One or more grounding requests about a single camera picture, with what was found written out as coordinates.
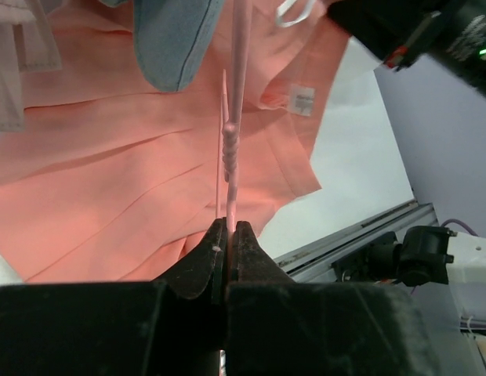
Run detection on dusty pink pleated skirt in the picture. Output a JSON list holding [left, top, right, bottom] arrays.
[[0, 0, 61, 132]]

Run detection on blue denim garment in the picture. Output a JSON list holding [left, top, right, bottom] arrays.
[[97, 0, 227, 93]]

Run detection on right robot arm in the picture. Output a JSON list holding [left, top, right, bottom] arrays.
[[327, 0, 486, 98]]

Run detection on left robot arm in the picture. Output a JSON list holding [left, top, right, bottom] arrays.
[[0, 219, 458, 375]]

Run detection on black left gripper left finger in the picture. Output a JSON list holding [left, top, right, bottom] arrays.
[[0, 219, 227, 375]]

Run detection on salmon orange skirt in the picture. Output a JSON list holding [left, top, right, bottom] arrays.
[[0, 1, 349, 283]]

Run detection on pink wire hanger of salmon skirt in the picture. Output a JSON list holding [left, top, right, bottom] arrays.
[[216, 0, 252, 238]]

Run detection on aluminium mounting rail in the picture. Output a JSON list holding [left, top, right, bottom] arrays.
[[274, 201, 438, 283]]

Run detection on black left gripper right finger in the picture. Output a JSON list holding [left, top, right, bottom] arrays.
[[226, 222, 441, 375]]

